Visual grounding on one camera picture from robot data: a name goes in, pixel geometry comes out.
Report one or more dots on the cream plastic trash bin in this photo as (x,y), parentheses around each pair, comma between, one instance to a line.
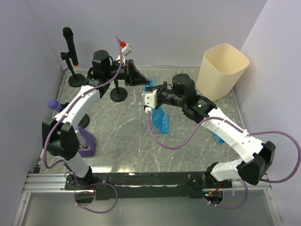
(220,69)

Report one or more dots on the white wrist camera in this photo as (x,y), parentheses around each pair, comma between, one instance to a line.
(149,100)
(126,48)

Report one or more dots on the purple wedge holder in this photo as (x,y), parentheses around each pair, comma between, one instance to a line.
(87,142)

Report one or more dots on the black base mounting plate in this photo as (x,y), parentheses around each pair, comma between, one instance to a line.
(149,185)

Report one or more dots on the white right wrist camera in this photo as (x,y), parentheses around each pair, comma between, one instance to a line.
(149,100)

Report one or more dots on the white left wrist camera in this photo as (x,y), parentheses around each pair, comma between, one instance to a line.
(126,48)

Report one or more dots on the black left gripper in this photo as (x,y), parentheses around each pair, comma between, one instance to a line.
(132,76)

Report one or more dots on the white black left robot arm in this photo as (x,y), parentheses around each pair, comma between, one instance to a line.
(59,135)

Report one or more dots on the aluminium rail frame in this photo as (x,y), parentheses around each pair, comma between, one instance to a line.
(38,183)

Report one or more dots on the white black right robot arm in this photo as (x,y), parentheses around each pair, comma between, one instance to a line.
(255,155)

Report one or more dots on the purple microphone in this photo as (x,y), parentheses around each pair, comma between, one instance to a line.
(54,105)

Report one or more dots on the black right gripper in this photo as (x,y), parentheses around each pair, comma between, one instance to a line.
(159,90)

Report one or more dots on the blue plastic trash bag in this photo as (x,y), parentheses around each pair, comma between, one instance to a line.
(159,118)

